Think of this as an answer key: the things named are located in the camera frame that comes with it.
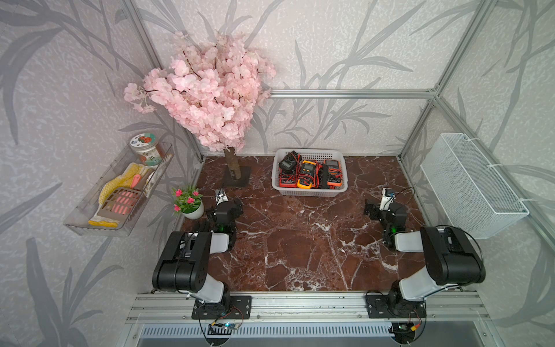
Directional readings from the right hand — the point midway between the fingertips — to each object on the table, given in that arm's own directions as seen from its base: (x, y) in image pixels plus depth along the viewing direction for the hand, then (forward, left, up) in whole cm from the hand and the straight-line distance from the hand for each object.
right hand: (377, 199), depth 95 cm
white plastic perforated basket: (+27, +25, +1) cm, 37 cm away
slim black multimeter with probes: (+10, +24, +7) cm, 27 cm away
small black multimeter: (+19, +40, +4) cm, 44 cm away
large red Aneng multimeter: (+10, +40, +3) cm, 41 cm away
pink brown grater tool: (-19, +87, +29) cm, 94 cm away
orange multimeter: (+12, +18, +4) cm, 22 cm away
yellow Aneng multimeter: (+10, +31, +6) cm, 33 cm away
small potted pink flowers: (-5, +80, +7) cm, 80 cm away
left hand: (-1, +68, +2) cm, 68 cm away
